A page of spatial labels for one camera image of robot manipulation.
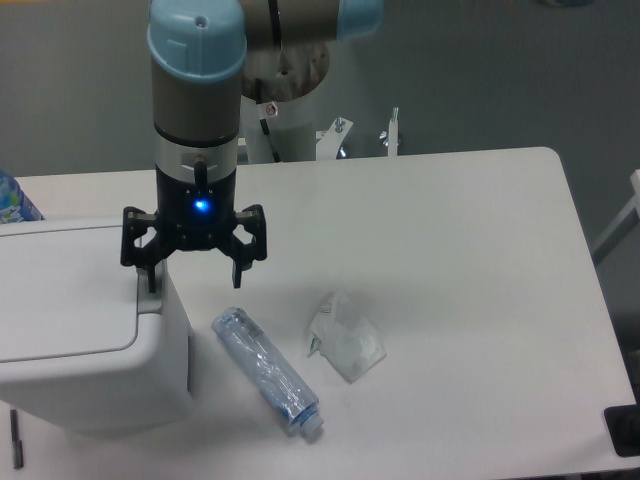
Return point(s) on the black clamp mount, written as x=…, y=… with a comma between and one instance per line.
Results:
x=623, y=426

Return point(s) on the blue labelled bottle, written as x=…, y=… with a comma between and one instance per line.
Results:
x=15, y=204

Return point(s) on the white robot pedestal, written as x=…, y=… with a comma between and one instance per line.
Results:
x=279, y=89

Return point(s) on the black pen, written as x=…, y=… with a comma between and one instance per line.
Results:
x=16, y=443

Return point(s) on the crumpled clear plastic wrapper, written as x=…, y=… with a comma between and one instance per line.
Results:
x=344, y=336

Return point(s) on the white frame bracket right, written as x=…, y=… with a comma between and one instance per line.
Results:
x=390, y=139

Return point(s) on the white frame bracket middle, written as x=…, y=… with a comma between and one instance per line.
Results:
x=331, y=142

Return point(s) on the white metal frame leg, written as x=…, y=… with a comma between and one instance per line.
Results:
x=621, y=225

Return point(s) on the white plastic trash can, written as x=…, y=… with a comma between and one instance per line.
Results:
x=86, y=344

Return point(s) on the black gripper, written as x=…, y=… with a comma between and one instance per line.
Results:
x=190, y=219

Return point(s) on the clear empty plastic bottle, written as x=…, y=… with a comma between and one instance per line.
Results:
x=274, y=377

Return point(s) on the white frame bracket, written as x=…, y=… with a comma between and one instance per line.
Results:
x=390, y=139
x=331, y=142

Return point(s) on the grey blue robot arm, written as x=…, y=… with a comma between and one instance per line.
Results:
x=198, y=53

